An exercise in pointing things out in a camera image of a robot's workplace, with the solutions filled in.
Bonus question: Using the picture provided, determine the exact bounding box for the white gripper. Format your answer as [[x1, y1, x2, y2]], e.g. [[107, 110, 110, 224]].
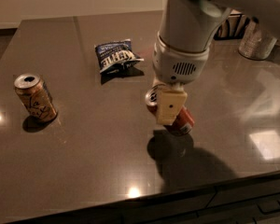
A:
[[152, 33, 210, 125]]

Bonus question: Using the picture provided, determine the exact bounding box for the red coke can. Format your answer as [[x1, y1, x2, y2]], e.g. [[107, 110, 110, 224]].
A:
[[145, 88, 194, 136]]

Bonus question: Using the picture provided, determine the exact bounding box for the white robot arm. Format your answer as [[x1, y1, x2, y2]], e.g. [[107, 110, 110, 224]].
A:
[[153, 0, 280, 125]]

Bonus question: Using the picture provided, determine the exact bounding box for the gold soda can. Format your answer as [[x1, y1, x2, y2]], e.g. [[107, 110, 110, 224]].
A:
[[14, 73, 57, 123]]

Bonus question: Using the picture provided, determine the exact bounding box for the blue chip bag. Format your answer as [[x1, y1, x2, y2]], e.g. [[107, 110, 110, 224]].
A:
[[95, 39, 144, 75]]

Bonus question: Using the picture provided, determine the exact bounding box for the dark cabinet drawer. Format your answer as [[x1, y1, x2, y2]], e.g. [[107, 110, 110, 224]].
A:
[[208, 176, 280, 207]]

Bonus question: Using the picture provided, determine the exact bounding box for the black wire napkin basket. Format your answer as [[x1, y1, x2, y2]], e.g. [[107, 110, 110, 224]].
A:
[[214, 10, 250, 40]]

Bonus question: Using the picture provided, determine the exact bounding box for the black drawer handle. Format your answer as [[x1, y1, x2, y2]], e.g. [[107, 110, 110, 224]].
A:
[[257, 201, 280, 215]]

